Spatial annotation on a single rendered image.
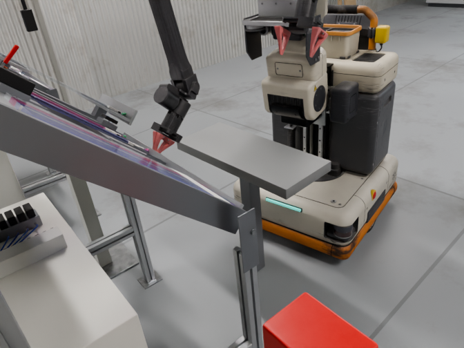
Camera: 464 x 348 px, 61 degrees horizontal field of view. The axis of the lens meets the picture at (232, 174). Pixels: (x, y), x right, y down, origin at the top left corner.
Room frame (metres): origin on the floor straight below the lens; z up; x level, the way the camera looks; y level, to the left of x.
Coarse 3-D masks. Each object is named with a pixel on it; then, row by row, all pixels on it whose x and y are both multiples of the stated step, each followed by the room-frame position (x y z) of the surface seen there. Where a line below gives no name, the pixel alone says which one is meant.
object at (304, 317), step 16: (288, 304) 0.44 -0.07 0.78; (304, 304) 0.43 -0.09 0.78; (320, 304) 0.43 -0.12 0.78; (272, 320) 0.41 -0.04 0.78; (288, 320) 0.41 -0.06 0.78; (304, 320) 0.40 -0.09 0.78; (320, 320) 0.40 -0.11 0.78; (336, 320) 0.40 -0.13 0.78; (272, 336) 0.39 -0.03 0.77; (288, 336) 0.38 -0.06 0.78; (304, 336) 0.38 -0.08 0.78; (320, 336) 0.37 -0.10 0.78; (336, 336) 0.37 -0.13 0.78; (352, 336) 0.37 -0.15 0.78
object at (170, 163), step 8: (128, 136) 1.30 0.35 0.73; (144, 144) 1.21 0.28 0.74; (152, 152) 1.15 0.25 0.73; (168, 160) 1.08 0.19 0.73; (176, 168) 1.03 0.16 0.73; (184, 168) 1.01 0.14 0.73; (192, 176) 0.97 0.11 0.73; (208, 184) 0.91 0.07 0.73; (216, 192) 0.87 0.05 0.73; (232, 200) 0.82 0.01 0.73
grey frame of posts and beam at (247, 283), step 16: (128, 208) 1.32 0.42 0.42; (144, 240) 1.34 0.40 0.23; (144, 256) 1.34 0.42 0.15; (240, 256) 0.73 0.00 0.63; (144, 272) 1.32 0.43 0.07; (240, 272) 0.74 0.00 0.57; (256, 272) 0.74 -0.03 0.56; (240, 288) 0.74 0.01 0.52; (256, 288) 0.74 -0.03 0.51; (0, 304) 0.45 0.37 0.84; (240, 304) 0.74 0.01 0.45; (256, 304) 0.73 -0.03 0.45; (0, 320) 0.45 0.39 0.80; (16, 320) 0.47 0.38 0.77; (256, 320) 0.73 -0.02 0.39; (0, 336) 0.43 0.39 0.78; (16, 336) 0.44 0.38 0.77; (256, 336) 0.74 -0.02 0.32
